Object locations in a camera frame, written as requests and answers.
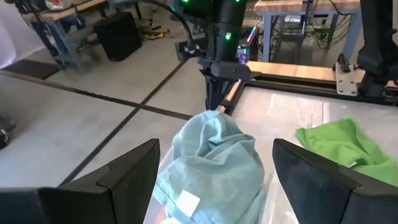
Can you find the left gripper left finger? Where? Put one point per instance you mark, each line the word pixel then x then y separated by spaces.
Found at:
pixel 109 193

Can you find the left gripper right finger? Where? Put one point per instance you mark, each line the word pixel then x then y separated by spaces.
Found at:
pixel 317 193

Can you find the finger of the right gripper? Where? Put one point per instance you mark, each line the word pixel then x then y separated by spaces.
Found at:
pixel 213 93
pixel 227 88

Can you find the green towel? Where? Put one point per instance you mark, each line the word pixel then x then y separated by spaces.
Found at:
pixel 342 143

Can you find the light blue towel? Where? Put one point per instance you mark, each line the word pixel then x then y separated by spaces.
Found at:
pixel 211 155

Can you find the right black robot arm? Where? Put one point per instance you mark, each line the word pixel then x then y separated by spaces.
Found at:
pixel 227 25

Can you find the black computer with RGB lights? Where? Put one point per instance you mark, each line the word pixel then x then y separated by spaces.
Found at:
pixel 247 46

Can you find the wooden workbench blue-grey legs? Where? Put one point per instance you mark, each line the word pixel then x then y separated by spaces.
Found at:
pixel 304 6
pixel 62 31

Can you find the black box cabinet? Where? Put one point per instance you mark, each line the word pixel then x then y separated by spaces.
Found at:
pixel 118 35

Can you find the grey metal mounting plate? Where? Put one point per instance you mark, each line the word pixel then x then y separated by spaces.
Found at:
pixel 349 79

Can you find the black floor mat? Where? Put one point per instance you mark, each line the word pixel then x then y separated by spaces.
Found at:
pixel 28 69

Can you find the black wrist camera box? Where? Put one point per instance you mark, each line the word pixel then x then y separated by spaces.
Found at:
pixel 186 51

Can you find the black aluminium table frame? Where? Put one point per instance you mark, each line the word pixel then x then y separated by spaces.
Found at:
pixel 295 85

